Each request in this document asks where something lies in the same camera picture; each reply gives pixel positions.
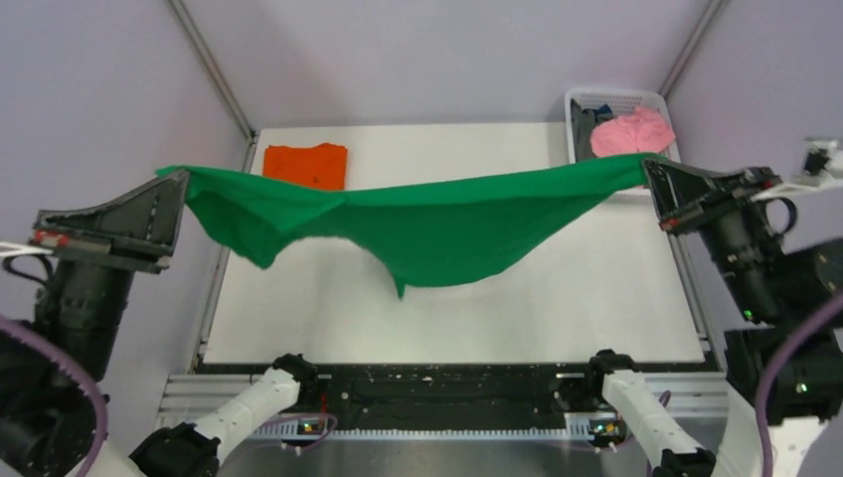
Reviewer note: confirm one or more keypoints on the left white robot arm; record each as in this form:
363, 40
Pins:
54, 417

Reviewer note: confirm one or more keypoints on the folded orange t shirt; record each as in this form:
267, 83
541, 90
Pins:
322, 167

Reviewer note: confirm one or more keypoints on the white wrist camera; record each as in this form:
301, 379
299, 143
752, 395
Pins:
12, 249
821, 171

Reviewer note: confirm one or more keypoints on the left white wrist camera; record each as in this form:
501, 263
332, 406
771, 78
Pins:
12, 249

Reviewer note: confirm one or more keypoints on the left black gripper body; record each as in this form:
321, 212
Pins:
103, 265

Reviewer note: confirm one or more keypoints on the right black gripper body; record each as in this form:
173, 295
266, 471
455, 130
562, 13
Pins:
734, 231

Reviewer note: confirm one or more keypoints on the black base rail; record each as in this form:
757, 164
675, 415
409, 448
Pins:
439, 397

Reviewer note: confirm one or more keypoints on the grey t shirt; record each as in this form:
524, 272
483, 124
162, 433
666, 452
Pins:
583, 122

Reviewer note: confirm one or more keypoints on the blue t shirt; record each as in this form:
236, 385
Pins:
602, 114

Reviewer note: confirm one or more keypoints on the pink t shirt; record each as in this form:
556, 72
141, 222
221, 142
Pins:
645, 130

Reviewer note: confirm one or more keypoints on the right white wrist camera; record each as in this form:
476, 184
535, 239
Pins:
821, 171

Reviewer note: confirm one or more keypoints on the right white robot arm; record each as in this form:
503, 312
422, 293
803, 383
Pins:
784, 370

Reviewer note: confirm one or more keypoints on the white plastic basket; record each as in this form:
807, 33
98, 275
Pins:
621, 101

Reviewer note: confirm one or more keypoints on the green t shirt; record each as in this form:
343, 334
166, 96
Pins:
426, 235

